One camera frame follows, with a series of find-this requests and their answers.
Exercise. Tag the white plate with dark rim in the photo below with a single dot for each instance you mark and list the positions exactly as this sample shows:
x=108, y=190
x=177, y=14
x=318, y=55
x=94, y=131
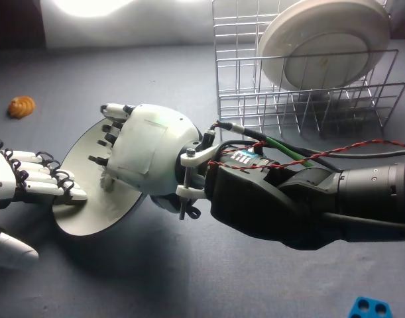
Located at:
x=328, y=36
x=89, y=198

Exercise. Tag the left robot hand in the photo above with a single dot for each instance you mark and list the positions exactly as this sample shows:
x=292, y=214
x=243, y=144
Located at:
x=3, y=179

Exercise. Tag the blue pentagon block with holes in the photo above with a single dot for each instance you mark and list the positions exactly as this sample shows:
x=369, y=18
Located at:
x=371, y=306

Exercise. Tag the white backdrop sheet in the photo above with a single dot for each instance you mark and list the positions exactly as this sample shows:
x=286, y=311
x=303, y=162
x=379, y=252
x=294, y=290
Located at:
x=139, y=23

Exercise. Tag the grey table cloth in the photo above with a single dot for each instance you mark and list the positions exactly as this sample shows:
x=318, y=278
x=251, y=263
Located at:
x=155, y=73

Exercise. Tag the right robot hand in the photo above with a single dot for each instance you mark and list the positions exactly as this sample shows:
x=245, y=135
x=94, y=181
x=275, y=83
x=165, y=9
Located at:
x=155, y=149

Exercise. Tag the orange swirl toy pastry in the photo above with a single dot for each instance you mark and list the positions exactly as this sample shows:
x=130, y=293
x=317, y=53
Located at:
x=22, y=107

